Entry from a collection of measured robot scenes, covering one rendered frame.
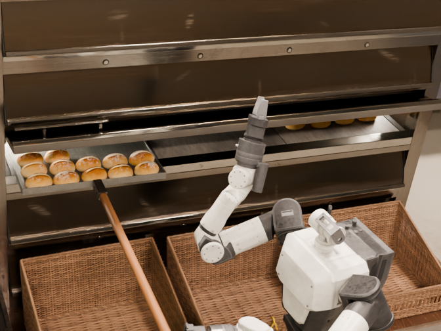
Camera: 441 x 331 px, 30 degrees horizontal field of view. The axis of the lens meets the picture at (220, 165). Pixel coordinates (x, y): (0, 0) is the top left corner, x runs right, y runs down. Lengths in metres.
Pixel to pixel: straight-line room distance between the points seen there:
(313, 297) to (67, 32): 1.21
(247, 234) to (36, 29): 0.98
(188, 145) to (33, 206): 0.69
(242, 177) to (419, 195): 3.21
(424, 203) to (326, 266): 3.13
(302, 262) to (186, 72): 0.93
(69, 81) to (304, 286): 1.11
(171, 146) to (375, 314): 1.31
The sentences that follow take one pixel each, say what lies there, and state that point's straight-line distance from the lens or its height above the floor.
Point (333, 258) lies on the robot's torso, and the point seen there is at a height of 1.40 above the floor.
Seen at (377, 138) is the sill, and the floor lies 1.18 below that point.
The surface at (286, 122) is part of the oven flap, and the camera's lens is 3.20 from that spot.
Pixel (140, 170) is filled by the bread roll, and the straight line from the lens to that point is 3.16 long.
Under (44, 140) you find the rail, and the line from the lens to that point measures 2.89.
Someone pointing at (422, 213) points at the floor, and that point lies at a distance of 5.51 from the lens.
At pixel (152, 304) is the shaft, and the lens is 2.57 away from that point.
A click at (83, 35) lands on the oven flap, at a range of 2.89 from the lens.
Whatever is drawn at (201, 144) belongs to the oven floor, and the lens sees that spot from 3.43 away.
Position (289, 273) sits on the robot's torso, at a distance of 2.62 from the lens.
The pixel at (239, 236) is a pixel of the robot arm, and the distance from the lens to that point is 2.70.
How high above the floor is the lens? 2.93
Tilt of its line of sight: 32 degrees down
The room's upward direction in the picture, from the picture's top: 8 degrees clockwise
